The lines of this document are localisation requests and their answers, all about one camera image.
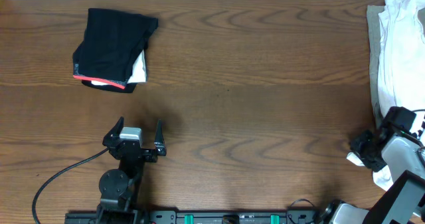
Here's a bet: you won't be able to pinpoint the white t-shirt black logo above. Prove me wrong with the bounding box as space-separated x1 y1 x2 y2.
345 0 425 192

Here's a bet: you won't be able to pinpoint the black folded garment red trim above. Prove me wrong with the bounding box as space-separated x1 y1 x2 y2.
72 8 159 93

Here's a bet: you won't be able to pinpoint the beige khaki shorts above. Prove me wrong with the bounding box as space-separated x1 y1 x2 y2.
367 5 424 127

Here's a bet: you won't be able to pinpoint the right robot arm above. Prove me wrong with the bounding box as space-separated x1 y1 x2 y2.
315 130 424 224

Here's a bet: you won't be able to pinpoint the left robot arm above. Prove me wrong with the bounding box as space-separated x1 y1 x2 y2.
96 117 167 223

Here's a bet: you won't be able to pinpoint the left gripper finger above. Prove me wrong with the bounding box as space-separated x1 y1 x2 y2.
102 117 124 146
154 120 167 156

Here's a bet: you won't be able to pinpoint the white folded garment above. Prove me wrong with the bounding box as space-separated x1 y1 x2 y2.
91 51 147 89

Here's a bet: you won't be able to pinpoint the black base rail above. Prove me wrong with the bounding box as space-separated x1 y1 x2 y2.
64 210 318 224

